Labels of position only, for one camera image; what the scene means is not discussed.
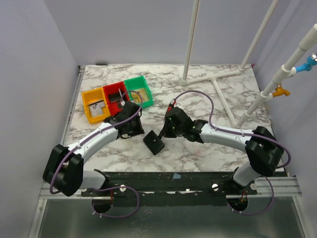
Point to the card in yellow bin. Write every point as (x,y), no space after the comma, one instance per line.
(97,108)

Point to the aluminium extrusion rail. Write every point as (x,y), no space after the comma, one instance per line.
(261,187)

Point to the black metal base rail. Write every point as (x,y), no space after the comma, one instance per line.
(127,184)

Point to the black card in red bin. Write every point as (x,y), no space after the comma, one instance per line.
(115,97)

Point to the red plastic bin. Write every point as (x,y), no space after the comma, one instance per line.
(119,87)

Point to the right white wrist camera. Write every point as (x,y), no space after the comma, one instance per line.
(178,105)

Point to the yellow plastic bin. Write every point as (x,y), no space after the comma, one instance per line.
(92,96)

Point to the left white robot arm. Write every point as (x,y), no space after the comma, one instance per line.
(65,168)

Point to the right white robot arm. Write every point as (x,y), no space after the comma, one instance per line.
(259,144)

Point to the beige card in green bin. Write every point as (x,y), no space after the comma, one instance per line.
(143,95)

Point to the black leather card holder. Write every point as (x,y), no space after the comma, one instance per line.
(153,142)

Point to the yellow pipe fitting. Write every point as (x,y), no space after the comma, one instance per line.
(279,91)

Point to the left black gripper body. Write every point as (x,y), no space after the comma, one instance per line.
(136,128)

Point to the white pipe with blue fitting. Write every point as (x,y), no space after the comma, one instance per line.
(285,71)

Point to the red black utility knife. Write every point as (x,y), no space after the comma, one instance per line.
(171,105)

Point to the white pvc pipe frame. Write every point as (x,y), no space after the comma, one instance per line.
(214,77)

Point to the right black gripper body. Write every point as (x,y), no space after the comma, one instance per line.
(170,126)

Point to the green plastic bin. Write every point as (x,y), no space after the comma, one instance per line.
(138,86)

